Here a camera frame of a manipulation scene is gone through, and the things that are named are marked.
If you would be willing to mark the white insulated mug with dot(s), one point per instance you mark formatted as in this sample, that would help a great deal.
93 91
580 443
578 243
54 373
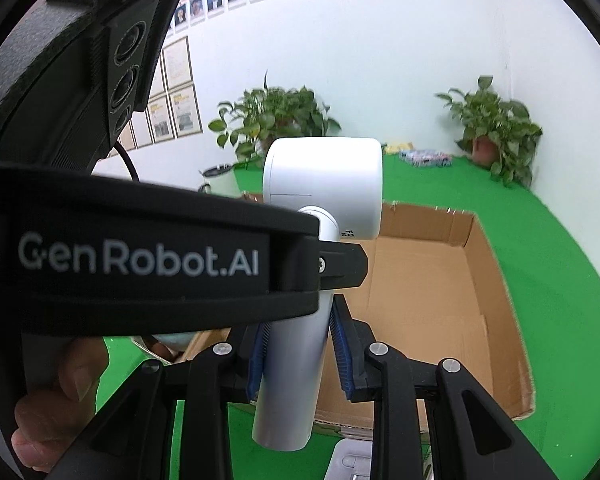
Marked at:
217 177

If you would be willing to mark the bushy potted green plant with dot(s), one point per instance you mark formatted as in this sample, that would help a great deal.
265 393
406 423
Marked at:
275 110

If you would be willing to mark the green plant in brown pot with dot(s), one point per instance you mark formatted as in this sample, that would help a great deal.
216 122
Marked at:
495 125

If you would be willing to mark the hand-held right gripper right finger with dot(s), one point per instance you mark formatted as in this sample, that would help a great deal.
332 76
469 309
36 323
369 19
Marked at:
341 355

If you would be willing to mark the wall of framed certificates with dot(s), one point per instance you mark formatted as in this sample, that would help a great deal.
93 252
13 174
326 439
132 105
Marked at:
177 105

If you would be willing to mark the large cardboard box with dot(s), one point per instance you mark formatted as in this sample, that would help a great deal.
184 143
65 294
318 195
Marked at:
430 300

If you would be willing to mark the green table cloth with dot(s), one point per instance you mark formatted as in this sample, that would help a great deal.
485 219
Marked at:
530 240

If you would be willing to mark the white folding phone stand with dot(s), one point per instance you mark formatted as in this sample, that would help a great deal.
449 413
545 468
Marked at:
352 462

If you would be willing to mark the yellow cloth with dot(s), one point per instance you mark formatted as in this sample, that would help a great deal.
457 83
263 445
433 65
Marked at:
394 149

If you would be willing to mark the person's left hand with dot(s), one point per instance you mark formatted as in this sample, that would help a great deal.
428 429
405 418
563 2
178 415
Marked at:
55 420

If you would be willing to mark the printed tissue packet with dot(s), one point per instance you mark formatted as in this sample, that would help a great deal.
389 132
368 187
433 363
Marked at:
425 157

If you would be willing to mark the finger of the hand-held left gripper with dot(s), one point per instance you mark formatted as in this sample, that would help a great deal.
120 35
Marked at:
345 265

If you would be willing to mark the white fabric shaver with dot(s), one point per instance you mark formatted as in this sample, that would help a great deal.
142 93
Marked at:
325 185

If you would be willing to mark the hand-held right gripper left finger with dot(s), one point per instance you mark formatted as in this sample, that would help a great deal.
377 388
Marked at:
256 360

